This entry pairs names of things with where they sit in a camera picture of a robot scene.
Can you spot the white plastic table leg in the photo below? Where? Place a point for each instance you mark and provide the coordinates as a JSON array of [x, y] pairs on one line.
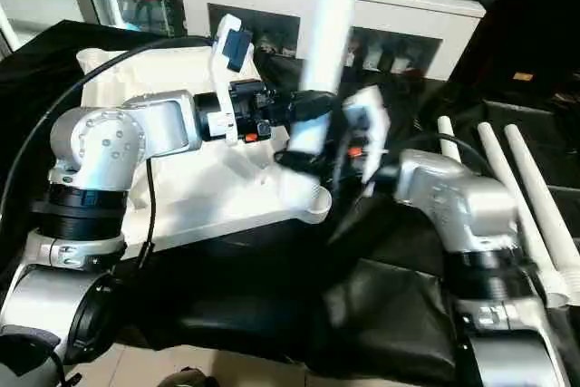
[[517, 197], [331, 33], [449, 138], [544, 192]]

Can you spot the white plastic table top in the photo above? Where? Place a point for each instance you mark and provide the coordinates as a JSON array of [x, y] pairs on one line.
[[217, 197]]

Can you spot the black work mat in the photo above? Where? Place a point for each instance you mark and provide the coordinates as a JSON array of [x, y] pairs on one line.
[[381, 314]]

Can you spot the small yellow tag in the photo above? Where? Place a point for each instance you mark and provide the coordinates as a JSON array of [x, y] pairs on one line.
[[523, 76]]

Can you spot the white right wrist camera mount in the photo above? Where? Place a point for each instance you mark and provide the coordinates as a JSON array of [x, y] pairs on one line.
[[372, 129]]

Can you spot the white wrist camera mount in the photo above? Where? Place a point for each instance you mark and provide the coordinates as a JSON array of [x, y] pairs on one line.
[[372, 129], [231, 52]]

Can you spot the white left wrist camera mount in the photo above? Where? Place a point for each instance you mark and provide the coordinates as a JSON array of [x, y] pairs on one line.
[[231, 52]]

